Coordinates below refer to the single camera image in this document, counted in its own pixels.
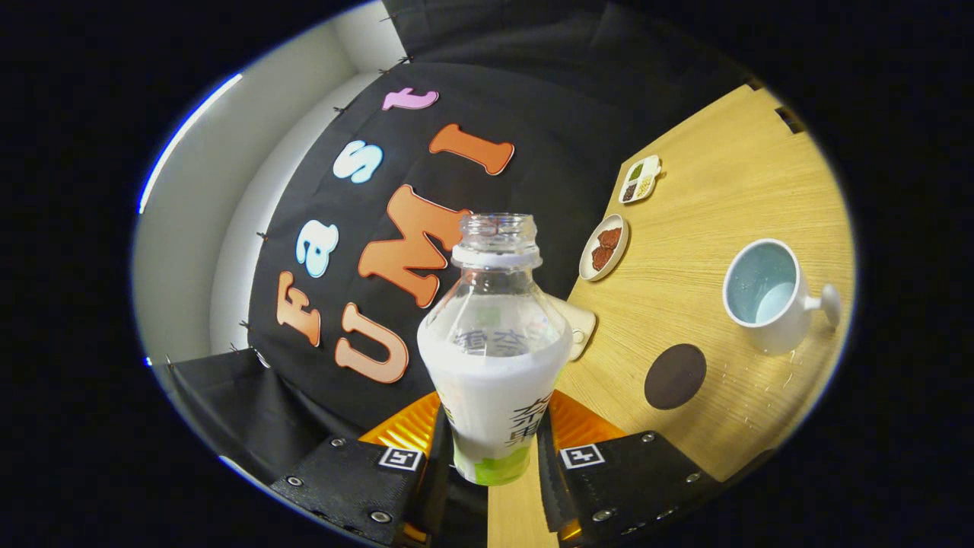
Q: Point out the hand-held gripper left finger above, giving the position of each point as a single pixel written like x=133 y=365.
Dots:
x=434 y=495

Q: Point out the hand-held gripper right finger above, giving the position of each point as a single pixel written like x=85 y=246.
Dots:
x=549 y=495

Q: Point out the clear plastic juice bottle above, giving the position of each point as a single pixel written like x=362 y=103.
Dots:
x=494 y=380

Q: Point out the dark round coaster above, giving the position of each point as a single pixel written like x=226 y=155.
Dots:
x=675 y=377

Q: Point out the white cup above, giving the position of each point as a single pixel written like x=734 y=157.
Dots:
x=776 y=320

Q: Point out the cream toaster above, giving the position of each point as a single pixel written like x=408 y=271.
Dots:
x=580 y=323

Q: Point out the round plate with red food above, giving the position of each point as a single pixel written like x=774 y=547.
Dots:
x=605 y=247

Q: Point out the divided white grain dish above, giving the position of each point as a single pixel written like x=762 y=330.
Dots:
x=640 y=180

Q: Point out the wooden table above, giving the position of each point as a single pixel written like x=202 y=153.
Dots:
x=723 y=198

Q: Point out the black backdrop cloth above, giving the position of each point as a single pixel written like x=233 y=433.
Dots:
x=548 y=99

